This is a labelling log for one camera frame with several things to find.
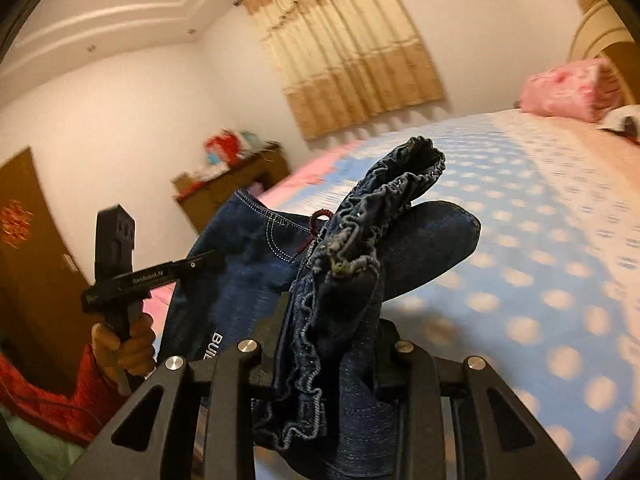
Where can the dark brown wooden door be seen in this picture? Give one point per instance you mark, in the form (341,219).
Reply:
(43,328)

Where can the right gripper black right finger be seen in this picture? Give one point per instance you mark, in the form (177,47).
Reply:
(495,435)

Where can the red gift bag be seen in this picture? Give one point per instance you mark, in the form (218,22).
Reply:
(224,146)

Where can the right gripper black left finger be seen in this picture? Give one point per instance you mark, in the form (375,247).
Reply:
(153,434)

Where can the beige patterned window curtain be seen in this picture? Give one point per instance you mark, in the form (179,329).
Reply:
(344,62)

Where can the dark brown wooden desk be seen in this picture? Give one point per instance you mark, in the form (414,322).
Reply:
(201,200)

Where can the white patterned pillow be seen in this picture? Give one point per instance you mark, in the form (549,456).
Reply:
(623,121)

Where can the pink and blue bedspread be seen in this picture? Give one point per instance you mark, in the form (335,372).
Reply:
(550,296)

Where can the dark blue denim jeans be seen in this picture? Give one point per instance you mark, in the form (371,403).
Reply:
(332,413)

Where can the pink floral folded blanket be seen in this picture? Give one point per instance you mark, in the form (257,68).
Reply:
(584,90)

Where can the red sleeved left forearm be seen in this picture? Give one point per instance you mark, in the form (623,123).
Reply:
(77,418)

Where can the person's left hand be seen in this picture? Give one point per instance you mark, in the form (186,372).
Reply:
(116,358)

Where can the cream and brown headboard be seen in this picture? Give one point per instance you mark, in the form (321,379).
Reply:
(602,34)

